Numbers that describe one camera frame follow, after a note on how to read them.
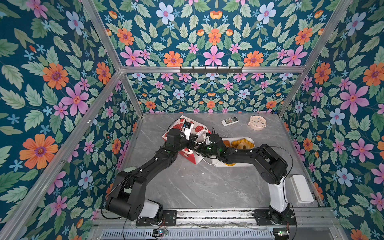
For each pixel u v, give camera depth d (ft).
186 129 2.44
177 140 2.19
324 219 2.45
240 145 3.07
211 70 3.06
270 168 1.72
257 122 3.65
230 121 3.75
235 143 3.26
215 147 2.47
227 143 3.32
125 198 1.39
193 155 2.77
